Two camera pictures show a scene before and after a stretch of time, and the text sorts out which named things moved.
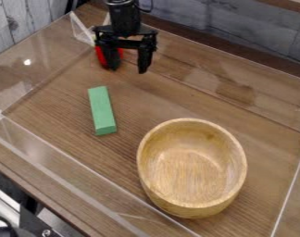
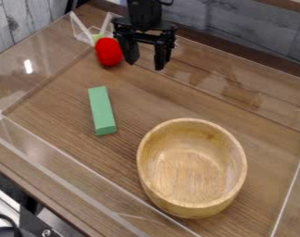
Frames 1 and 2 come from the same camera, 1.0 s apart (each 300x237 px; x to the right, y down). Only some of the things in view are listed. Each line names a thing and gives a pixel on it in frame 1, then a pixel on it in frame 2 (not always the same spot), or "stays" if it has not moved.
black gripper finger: (147, 47) to (162, 54)
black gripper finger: (111, 56) to (130, 49)
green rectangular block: (103, 118) stays
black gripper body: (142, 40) to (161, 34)
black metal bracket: (34, 225) stays
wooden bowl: (191, 165) stays
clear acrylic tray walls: (194, 145) stays
